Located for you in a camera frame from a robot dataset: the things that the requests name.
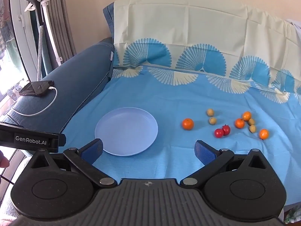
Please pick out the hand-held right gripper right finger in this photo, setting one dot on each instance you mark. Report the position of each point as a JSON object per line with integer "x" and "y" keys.
{"x": 204, "y": 151}

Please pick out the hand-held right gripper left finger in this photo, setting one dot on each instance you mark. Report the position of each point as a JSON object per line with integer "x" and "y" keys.
{"x": 93, "y": 149}

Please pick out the small red fruit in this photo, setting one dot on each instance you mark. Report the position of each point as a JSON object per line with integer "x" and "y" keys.
{"x": 226, "y": 129}
{"x": 218, "y": 133}

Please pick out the small yellow-green fruit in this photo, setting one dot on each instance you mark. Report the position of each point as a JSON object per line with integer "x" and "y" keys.
{"x": 252, "y": 128}
{"x": 251, "y": 121}
{"x": 212, "y": 120}
{"x": 210, "y": 112}

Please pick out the orange tangerine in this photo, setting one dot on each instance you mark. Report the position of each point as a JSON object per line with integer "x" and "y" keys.
{"x": 263, "y": 134}
{"x": 239, "y": 123}
{"x": 188, "y": 124}
{"x": 247, "y": 116}

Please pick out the lavender plastic plate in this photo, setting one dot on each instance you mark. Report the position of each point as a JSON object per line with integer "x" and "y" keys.
{"x": 127, "y": 131}

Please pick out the person's left hand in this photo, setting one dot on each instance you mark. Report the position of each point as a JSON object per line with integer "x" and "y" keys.
{"x": 3, "y": 160}

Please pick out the black smartphone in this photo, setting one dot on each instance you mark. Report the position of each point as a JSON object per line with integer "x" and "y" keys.
{"x": 35, "y": 89}

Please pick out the blue fan-print bed sheet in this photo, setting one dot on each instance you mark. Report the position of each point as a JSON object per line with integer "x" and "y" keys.
{"x": 188, "y": 94}

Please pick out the blue fabric sofa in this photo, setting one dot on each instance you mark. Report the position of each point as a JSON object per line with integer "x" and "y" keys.
{"x": 77, "y": 75}

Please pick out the pink lace cloth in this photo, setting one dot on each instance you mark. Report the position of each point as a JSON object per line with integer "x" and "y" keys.
{"x": 4, "y": 221}

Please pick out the grey curtain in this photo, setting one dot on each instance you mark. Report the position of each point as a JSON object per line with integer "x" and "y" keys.
{"x": 68, "y": 28}

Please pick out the hanging clothes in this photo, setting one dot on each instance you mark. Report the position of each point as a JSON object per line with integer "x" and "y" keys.
{"x": 4, "y": 16}

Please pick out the white window frame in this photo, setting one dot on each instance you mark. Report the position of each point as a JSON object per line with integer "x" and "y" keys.
{"x": 21, "y": 28}

